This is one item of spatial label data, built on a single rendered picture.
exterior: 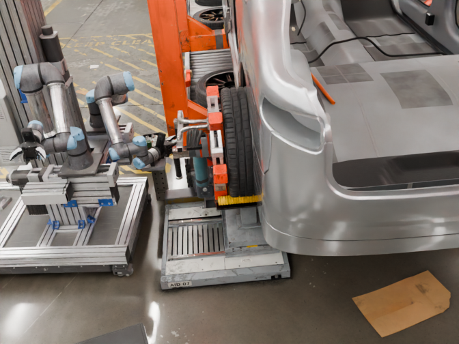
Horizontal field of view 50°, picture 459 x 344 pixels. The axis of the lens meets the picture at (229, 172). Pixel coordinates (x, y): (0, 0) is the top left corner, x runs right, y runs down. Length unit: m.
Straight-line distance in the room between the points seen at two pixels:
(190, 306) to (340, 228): 1.35
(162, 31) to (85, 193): 1.10
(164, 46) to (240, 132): 0.87
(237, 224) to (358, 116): 1.07
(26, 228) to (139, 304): 1.02
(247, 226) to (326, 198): 1.36
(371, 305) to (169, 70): 1.93
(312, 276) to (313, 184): 1.41
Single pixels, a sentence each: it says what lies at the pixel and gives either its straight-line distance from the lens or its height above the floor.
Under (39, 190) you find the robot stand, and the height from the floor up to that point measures 0.74.
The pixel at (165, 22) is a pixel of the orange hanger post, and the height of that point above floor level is 1.46.
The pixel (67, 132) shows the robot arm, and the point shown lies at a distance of 2.70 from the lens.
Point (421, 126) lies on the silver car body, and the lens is 3.00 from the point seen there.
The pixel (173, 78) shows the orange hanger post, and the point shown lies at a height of 1.09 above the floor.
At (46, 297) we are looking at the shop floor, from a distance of 3.50.
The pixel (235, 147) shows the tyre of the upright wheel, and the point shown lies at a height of 1.00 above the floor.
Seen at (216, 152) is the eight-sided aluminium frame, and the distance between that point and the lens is 2.70.
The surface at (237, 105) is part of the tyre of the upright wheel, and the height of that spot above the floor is 1.16.
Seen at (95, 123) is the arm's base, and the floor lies 0.85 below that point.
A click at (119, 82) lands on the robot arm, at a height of 1.25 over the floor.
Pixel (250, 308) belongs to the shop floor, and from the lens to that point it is 3.13.
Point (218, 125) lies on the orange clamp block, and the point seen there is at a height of 1.10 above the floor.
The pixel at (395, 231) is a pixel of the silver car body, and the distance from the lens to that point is 2.21.
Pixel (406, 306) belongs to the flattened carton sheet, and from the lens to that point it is 3.23.
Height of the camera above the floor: 2.42
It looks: 35 degrees down
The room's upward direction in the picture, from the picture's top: 4 degrees counter-clockwise
